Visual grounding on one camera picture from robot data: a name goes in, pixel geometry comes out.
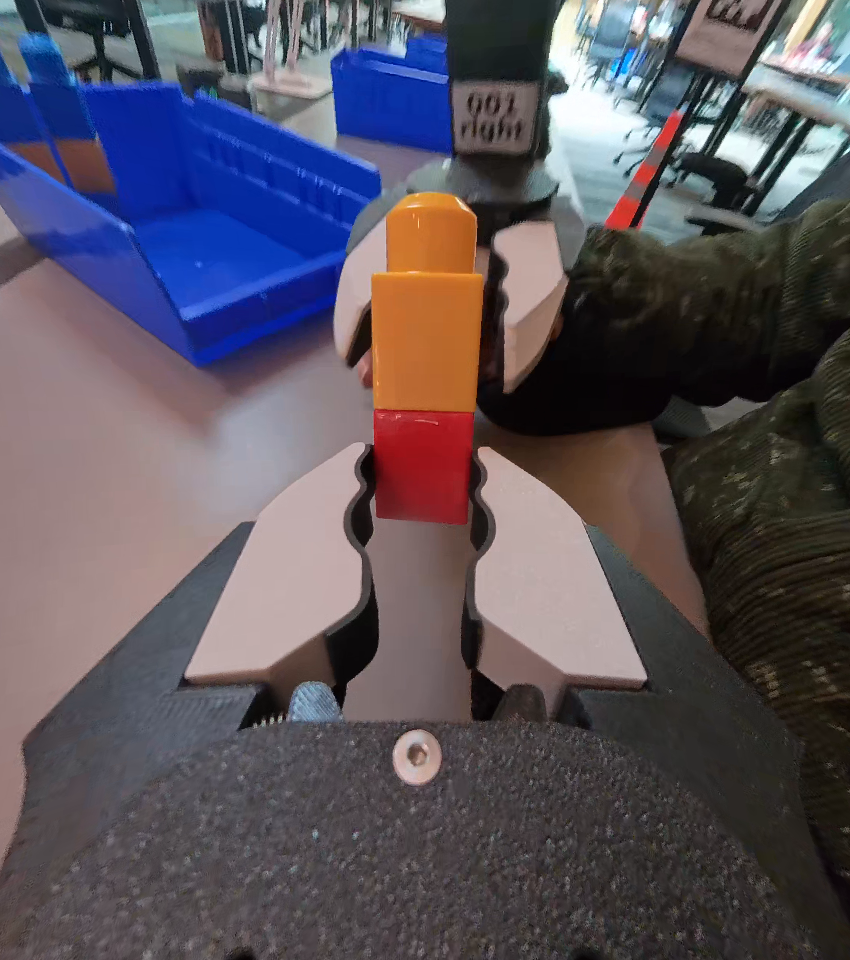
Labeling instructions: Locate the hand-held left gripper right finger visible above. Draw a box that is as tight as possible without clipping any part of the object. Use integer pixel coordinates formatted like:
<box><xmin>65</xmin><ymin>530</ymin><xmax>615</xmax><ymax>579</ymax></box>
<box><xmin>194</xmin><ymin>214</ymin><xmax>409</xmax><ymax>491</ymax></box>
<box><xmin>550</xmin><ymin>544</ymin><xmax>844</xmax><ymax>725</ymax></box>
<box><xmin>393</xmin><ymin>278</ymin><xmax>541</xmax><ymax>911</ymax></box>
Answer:
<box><xmin>464</xmin><ymin>447</ymin><xmax>651</xmax><ymax>723</ymax></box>

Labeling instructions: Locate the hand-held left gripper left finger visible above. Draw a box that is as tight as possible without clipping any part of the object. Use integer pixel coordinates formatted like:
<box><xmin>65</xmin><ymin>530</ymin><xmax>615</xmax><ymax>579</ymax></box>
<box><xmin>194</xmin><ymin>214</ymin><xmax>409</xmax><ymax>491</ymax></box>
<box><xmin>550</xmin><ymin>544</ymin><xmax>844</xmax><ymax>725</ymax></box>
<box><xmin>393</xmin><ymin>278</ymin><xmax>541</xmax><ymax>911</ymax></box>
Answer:
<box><xmin>183</xmin><ymin>442</ymin><xmax>381</xmax><ymax>717</ymax></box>

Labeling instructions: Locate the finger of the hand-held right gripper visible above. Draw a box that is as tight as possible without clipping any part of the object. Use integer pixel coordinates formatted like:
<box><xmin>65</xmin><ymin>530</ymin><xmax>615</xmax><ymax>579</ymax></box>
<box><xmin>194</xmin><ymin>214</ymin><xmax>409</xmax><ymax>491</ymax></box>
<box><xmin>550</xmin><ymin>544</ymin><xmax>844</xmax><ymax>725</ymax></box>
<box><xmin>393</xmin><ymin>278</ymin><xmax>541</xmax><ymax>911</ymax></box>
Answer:
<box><xmin>486</xmin><ymin>222</ymin><xmax>570</xmax><ymax>395</ymax></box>
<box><xmin>333</xmin><ymin>216</ymin><xmax>390</xmax><ymax>369</ymax></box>

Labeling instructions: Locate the blue plastic bin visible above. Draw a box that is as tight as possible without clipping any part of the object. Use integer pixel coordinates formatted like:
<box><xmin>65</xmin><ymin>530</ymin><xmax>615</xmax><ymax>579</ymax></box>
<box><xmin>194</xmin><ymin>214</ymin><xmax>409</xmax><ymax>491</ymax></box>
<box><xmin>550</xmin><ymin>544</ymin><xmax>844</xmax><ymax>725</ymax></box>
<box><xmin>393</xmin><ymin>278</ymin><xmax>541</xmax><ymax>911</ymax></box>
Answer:
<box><xmin>0</xmin><ymin>78</ymin><xmax>382</xmax><ymax>369</ymax></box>
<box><xmin>331</xmin><ymin>36</ymin><xmax>454</xmax><ymax>155</ymax></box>

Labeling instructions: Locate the red mega block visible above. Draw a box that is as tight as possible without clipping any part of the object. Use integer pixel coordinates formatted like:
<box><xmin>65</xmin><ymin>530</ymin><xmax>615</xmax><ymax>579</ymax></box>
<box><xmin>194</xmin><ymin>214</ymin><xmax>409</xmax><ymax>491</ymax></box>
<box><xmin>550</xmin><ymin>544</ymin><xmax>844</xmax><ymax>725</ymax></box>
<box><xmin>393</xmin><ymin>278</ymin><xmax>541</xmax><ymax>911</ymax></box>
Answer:
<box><xmin>374</xmin><ymin>408</ymin><xmax>473</xmax><ymax>526</ymax></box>

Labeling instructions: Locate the orange traffic cone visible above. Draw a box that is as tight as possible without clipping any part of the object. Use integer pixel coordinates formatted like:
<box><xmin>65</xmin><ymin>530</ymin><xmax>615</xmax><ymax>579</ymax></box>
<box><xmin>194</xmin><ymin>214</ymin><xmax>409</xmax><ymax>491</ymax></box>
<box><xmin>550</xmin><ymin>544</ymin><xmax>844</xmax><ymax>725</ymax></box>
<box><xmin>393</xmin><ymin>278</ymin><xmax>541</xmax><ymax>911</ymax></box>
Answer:
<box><xmin>605</xmin><ymin>108</ymin><xmax>684</xmax><ymax>230</ymax></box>

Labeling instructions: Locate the black office chair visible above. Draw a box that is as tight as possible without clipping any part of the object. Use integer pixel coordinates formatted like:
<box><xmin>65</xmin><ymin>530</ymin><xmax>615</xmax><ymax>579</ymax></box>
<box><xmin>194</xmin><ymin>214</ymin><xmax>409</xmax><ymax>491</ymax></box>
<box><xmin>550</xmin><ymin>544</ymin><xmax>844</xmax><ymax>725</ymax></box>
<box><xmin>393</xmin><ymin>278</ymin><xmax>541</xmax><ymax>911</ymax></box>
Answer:
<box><xmin>676</xmin><ymin>153</ymin><xmax>759</xmax><ymax>219</ymax></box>

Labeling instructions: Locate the black and white marker sign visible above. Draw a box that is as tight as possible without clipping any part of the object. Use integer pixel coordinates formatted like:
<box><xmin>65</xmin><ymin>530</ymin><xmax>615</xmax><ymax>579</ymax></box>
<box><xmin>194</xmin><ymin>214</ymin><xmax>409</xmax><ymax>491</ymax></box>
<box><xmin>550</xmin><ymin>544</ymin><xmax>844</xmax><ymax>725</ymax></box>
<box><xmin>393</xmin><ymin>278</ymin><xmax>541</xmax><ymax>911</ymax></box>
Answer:
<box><xmin>676</xmin><ymin>0</ymin><xmax>786</xmax><ymax>80</ymax></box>

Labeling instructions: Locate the person in green sweater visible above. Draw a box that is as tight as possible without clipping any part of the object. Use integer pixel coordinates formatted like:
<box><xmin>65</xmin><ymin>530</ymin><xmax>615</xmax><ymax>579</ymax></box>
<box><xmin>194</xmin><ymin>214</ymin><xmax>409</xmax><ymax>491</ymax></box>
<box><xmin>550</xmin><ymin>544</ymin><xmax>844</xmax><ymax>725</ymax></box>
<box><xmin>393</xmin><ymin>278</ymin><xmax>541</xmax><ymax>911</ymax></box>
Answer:
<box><xmin>665</xmin><ymin>300</ymin><xmax>850</xmax><ymax>939</ymax></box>

